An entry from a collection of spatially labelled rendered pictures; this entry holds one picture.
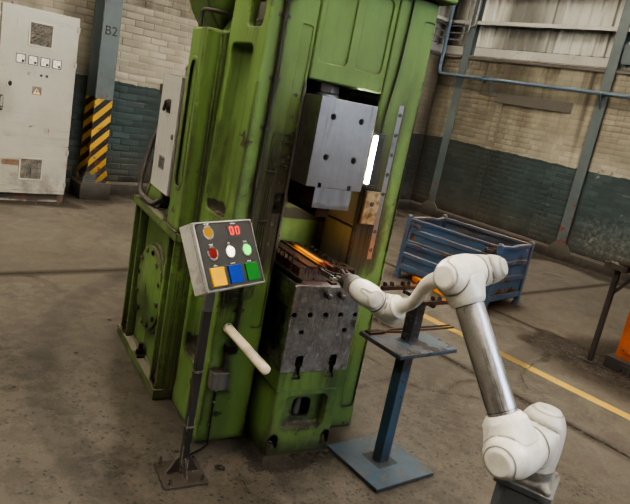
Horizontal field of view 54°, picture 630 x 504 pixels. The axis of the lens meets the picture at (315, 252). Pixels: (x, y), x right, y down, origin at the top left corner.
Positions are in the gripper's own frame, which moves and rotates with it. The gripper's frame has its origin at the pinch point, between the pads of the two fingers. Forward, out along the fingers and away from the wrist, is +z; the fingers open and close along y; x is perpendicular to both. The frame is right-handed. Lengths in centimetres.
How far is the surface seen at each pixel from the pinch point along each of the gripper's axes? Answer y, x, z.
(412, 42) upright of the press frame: 34, 109, 19
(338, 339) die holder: 13.4, -36.1, -0.9
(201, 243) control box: -69, 13, -15
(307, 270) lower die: -8.1, -2.9, 5.1
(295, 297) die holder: -15.2, -14.2, -1.0
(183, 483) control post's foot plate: -60, -99, -12
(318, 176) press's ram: -11.7, 41.8, 5.1
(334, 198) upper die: -1.1, 32.6, 5.1
